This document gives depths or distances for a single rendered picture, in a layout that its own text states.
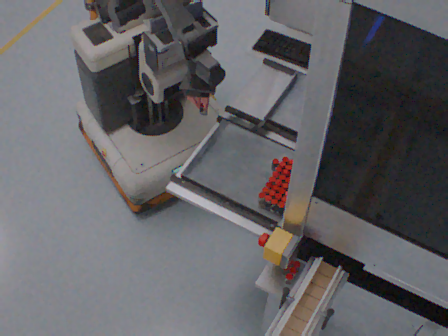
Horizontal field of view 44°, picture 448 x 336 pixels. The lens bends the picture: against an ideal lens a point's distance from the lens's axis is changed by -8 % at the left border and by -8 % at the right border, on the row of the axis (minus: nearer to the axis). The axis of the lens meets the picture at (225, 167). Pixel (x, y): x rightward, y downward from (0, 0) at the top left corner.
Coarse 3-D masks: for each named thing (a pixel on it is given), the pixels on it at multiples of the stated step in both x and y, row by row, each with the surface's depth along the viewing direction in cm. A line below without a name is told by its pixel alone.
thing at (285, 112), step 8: (296, 72) 212; (296, 80) 214; (304, 80) 213; (288, 88) 210; (296, 88) 211; (304, 88) 211; (280, 96) 205; (288, 96) 209; (296, 96) 209; (280, 104) 206; (288, 104) 206; (296, 104) 207; (272, 112) 204; (280, 112) 204; (288, 112) 204; (296, 112) 204; (272, 120) 198; (280, 120) 202; (288, 120) 202; (296, 120) 202; (288, 128) 196; (296, 128) 200
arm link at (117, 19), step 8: (112, 0) 178; (120, 0) 174; (128, 0) 176; (136, 0) 180; (112, 8) 177; (120, 8) 177; (144, 8) 182; (112, 16) 182; (120, 16) 179; (120, 24) 181
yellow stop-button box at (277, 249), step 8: (280, 232) 159; (288, 232) 159; (272, 240) 157; (280, 240) 157; (288, 240) 157; (296, 240) 157; (264, 248) 157; (272, 248) 156; (280, 248) 156; (288, 248) 156; (264, 256) 160; (272, 256) 158; (280, 256) 156; (288, 256) 154; (280, 264) 159
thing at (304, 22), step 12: (276, 0) 236; (288, 0) 233; (300, 0) 230; (312, 0) 227; (276, 12) 241; (288, 12) 238; (300, 12) 235; (312, 12) 231; (288, 24) 243; (300, 24) 240; (312, 24) 236
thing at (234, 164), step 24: (216, 144) 195; (240, 144) 195; (264, 144) 195; (192, 168) 189; (216, 168) 189; (240, 168) 190; (264, 168) 190; (216, 192) 181; (240, 192) 184; (264, 216) 176
